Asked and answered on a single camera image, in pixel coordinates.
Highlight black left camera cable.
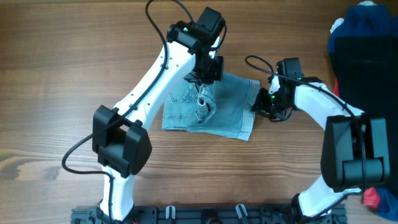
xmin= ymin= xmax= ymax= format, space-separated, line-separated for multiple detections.
xmin=61 ymin=0 xmax=228 ymax=224

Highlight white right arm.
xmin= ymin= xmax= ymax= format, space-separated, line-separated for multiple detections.
xmin=270 ymin=58 xmax=390 ymax=222

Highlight light blue denim shorts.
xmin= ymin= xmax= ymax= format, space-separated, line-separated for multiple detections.
xmin=162 ymin=72 xmax=260 ymax=141

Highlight white garment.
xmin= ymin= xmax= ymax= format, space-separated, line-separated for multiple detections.
xmin=330 ymin=1 xmax=376 ymax=34

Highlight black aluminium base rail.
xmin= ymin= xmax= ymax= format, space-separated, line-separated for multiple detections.
xmin=70 ymin=204 xmax=348 ymax=224

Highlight black garment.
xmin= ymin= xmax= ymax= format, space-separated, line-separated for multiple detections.
xmin=328 ymin=35 xmax=397 ymax=194

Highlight dark navy blue garment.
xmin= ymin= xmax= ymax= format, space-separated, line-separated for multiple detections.
xmin=328 ymin=4 xmax=397 ymax=54

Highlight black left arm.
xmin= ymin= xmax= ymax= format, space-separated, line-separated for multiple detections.
xmin=92 ymin=7 xmax=226 ymax=223

